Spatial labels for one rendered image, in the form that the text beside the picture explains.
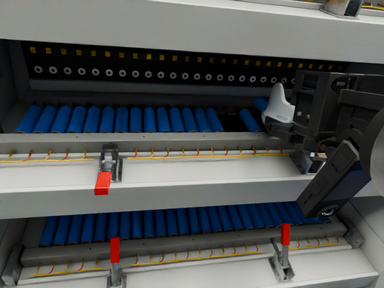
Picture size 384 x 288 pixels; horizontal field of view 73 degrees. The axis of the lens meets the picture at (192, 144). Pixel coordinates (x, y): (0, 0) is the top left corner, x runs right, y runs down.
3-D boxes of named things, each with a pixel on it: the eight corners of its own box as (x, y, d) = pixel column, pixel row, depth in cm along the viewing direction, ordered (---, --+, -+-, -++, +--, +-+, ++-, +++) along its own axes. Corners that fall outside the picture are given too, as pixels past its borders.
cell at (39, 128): (59, 116, 39) (47, 142, 34) (46, 116, 39) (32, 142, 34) (56, 105, 38) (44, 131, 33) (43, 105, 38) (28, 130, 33)
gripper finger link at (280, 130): (286, 114, 36) (336, 130, 28) (284, 126, 36) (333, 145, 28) (256, 114, 34) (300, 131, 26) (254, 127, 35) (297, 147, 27)
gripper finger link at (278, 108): (270, 79, 39) (314, 86, 30) (264, 118, 40) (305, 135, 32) (251, 79, 38) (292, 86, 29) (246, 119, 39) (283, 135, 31)
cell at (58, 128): (73, 116, 40) (64, 142, 35) (60, 116, 39) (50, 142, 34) (71, 106, 38) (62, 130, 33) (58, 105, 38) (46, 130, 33)
